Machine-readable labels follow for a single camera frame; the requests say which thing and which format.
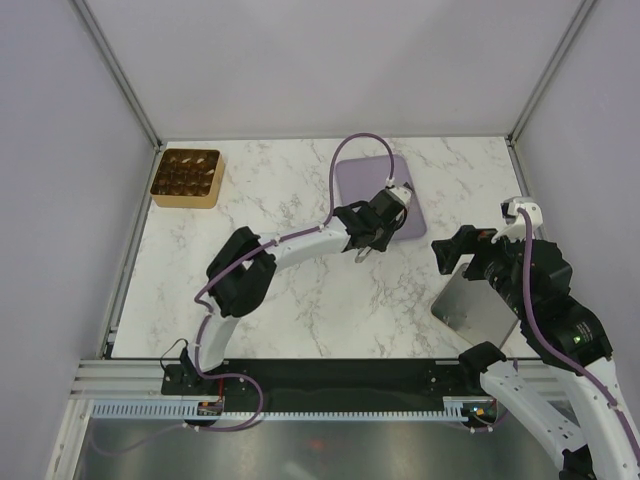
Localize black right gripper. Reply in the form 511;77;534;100
431;222;535;318

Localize steel slotted tongs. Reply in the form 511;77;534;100
355;235;392;263

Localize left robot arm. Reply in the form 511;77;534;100
180;183;414;394

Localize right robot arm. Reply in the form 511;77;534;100
432;225;639;479

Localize gold chocolate box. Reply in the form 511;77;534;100
150;148;225;209

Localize lilac plastic tray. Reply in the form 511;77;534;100
335;154;427;243

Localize steel tray lid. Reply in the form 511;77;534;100
431;263;517;347

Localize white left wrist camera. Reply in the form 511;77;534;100
386;185;413;208

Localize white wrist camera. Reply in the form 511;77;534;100
386;185;413;208
491;197;543;244

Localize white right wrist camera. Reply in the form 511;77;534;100
491;197;543;244

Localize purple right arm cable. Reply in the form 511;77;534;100
514;207;639;451

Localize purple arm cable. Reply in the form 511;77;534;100
514;207;639;451
193;133;396;431

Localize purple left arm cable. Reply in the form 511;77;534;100
193;133;396;431

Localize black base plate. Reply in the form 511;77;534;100
161;358;486;411

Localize right aluminium corner post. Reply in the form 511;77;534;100
505;0;599;148

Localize aluminium corner post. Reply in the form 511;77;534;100
69;0;163;151
505;0;599;148

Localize white slotted cable duct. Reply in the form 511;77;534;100
91;399;468;422

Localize aluminium frame rail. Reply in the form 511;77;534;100
69;357;171;399

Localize left aluminium corner post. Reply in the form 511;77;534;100
69;0;163;151

